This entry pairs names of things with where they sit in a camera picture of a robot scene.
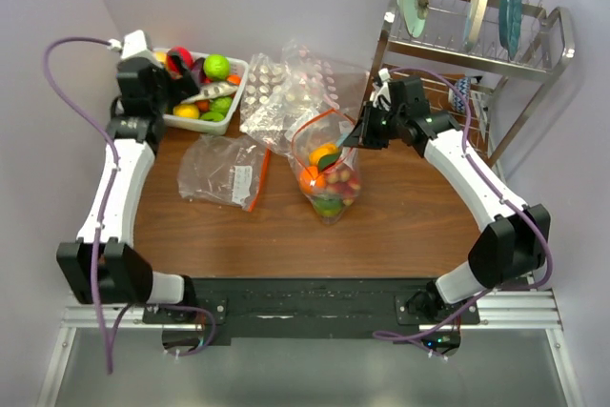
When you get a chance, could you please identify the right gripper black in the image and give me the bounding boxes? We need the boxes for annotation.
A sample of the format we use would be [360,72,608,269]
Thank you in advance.
[345,100,406,150]

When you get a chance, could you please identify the clear zip bag orange zipper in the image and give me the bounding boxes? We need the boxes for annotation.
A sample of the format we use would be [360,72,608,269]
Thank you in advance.
[289,109,362,224]

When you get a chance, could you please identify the red lychee bunch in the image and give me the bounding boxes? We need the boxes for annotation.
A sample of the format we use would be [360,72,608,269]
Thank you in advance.
[320,152,362,207]

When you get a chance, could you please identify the orange fruit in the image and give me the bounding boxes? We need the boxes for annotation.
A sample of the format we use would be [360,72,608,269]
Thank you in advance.
[298,166,326,195]

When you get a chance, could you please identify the green yellow mango fruit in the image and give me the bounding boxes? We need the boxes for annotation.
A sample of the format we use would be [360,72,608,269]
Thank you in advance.
[312,197,344,218]

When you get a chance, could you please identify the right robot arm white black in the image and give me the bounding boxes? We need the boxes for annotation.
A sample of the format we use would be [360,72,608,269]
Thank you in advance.
[343,70,551,324]

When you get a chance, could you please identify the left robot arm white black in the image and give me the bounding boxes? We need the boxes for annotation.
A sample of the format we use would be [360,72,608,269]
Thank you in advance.
[56,51,197,323]

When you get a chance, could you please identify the clear bag blue zipper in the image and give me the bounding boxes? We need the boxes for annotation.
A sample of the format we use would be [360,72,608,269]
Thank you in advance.
[335,132,351,149]

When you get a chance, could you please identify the clear bag pink dots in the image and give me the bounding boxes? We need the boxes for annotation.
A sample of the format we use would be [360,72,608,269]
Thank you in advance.
[239,39,372,158]

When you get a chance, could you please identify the crumpled clear zip bag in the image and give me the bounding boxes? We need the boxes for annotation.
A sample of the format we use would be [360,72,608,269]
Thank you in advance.
[177,134,271,212]

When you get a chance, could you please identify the small yellow lemon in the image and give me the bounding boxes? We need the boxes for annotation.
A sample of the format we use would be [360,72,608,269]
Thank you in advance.
[173,104,200,119]

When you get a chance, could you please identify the purple eggplant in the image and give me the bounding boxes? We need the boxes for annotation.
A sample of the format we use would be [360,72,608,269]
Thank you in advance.
[191,57,206,86]

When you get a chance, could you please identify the silver toy fish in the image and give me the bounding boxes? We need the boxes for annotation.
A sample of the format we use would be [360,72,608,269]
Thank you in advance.
[181,81,238,104]

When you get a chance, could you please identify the white plastic fruit tray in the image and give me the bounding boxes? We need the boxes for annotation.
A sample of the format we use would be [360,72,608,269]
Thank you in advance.
[154,48,249,135]

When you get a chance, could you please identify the light green guava fruit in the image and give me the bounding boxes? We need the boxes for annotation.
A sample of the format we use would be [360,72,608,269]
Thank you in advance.
[210,96,234,116]

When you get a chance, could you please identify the green lime fruit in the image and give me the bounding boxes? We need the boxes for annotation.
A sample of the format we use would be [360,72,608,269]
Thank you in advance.
[203,54,231,81]

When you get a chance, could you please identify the green pepper slice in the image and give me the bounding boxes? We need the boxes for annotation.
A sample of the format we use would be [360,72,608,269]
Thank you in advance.
[199,112,225,122]

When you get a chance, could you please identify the small orange tangerine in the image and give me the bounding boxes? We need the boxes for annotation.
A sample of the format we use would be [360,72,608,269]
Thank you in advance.
[226,74,241,85]

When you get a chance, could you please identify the blue white patterned bowl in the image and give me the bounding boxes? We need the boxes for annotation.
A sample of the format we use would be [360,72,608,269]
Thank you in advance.
[448,76,473,114]

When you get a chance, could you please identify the steel dish rack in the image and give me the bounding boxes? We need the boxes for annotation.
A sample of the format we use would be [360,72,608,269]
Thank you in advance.
[365,0,575,167]

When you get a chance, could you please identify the white cream plate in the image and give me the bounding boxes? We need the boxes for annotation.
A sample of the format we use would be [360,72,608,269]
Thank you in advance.
[462,0,488,53]

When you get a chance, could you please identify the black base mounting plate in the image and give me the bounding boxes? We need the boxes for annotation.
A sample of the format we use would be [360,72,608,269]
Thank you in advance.
[142,276,480,347]

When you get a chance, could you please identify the teal blue plate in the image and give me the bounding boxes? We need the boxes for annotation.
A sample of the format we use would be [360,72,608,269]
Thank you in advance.
[498,0,522,60]

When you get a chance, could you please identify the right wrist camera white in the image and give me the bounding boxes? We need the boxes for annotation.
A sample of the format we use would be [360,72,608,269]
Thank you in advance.
[370,68,391,112]

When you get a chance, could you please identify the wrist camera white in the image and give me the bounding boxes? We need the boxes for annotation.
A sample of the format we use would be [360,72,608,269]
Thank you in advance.
[370,68,391,112]
[120,30,157,63]

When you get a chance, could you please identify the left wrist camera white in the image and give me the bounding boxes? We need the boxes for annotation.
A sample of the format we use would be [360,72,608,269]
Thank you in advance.
[120,30,157,63]

